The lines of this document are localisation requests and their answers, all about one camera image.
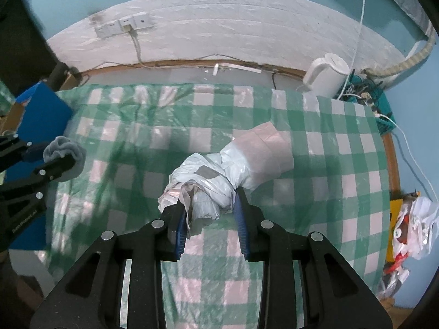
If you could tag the green checkered cloth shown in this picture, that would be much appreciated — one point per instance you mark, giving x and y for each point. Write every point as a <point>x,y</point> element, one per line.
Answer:
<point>5,92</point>

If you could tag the white plastic strip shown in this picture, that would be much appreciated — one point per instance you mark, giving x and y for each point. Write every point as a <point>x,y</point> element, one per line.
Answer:
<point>236,68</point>

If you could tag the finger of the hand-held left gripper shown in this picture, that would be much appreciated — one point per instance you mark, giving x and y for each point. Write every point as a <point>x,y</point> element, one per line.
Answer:
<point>58,166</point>
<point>34,152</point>

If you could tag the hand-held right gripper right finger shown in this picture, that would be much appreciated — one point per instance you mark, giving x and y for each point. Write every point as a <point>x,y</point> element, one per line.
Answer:
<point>241,226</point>

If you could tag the white power strip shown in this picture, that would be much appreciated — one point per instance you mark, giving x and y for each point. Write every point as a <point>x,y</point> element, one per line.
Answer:
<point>365,102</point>

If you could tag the yellow box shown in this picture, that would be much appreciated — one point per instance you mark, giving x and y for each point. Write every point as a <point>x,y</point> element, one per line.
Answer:
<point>393,219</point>

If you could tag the white electric kettle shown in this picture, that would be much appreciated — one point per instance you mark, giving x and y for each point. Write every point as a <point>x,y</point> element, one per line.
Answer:
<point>325,75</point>

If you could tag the blue cardboard box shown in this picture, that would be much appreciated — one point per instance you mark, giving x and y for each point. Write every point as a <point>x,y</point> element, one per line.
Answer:
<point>44,113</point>

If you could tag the white wall socket panel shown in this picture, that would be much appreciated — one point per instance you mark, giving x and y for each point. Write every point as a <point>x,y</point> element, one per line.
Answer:
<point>123,25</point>

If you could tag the white plastic bag bundle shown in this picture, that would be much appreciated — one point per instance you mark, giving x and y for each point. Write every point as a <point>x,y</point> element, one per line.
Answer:
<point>219,171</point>

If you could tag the teal basket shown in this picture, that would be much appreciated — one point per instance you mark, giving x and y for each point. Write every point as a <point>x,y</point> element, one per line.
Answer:
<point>386,109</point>

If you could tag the white trash bag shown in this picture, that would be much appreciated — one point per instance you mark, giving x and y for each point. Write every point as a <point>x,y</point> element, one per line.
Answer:
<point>418,226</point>

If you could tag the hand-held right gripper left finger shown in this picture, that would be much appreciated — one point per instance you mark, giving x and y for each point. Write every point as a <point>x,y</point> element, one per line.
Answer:
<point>180,236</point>

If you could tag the green checkered tablecloth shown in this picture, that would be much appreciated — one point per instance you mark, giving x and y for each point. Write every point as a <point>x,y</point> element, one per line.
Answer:
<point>308,195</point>

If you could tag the grey sock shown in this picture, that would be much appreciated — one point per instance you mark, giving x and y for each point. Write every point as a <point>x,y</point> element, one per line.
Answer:
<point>67,147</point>

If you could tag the dark cabinet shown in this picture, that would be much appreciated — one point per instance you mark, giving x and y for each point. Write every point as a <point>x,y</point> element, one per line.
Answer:
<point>20,24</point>

